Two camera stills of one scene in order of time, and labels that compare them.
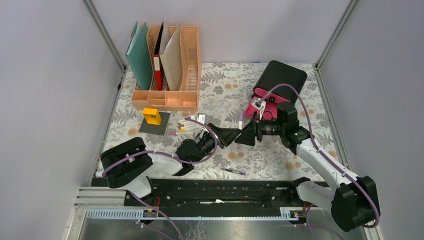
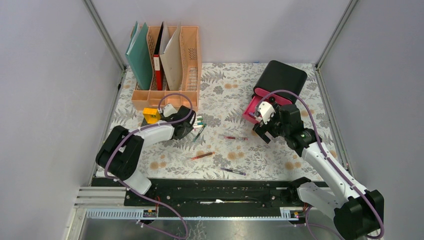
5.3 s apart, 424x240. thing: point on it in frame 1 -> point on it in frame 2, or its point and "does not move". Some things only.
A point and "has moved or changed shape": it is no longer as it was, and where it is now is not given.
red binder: x=157 y=60 does not move
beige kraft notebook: x=171 y=57 does not move
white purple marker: x=241 y=119 has moved or changed shape
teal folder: x=138 y=54 does not move
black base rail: x=251 y=193 does not move
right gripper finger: x=248 y=134 -> x=261 y=131
